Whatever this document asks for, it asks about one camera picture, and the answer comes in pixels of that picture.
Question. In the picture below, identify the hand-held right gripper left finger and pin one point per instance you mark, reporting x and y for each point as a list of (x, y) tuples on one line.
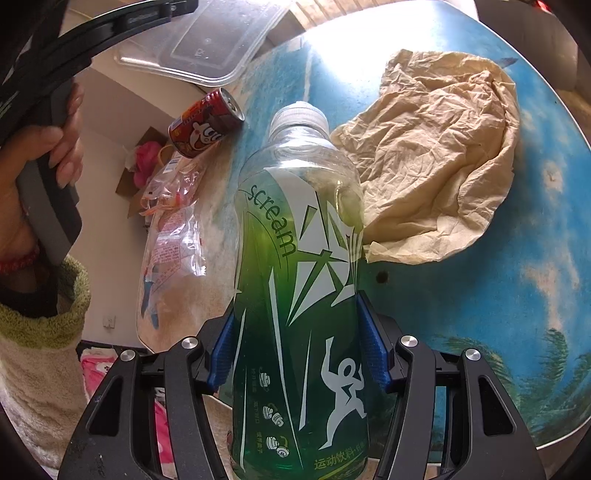
[(224, 350)]

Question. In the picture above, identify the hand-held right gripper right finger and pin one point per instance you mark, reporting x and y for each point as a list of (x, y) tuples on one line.
[(374, 350)]

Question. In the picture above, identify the clear red-lettered plastic bag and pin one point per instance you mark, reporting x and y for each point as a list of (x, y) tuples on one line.
[(171, 267)]

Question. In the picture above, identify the green drink bottle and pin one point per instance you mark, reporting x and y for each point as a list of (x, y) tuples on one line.
[(295, 277)]

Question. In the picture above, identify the orange printed plastic bag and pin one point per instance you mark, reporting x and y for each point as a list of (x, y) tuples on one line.
[(173, 189)]

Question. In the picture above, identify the person's left forearm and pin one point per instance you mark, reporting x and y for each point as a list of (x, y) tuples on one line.
[(41, 369)]

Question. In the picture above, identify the person's left hand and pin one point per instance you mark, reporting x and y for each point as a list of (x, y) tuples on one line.
[(14, 207)]

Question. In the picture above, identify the pink item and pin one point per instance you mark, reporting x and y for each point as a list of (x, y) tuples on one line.
[(94, 369)]

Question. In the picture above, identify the clear plastic food container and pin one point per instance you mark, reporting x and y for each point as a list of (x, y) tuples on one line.
[(203, 46)]

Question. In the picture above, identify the pink plastic bag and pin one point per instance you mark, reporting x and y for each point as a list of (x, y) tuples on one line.
[(145, 159)]

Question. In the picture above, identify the cardboard box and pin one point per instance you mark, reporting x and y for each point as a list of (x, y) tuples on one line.
[(127, 184)]

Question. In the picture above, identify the red drink can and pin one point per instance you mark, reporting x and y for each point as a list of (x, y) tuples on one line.
[(203, 127)]

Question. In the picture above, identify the crumpled beige paper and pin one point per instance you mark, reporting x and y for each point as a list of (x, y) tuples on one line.
[(438, 161)]

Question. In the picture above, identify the white wall socket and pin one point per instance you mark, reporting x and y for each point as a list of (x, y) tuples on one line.
[(109, 322)]

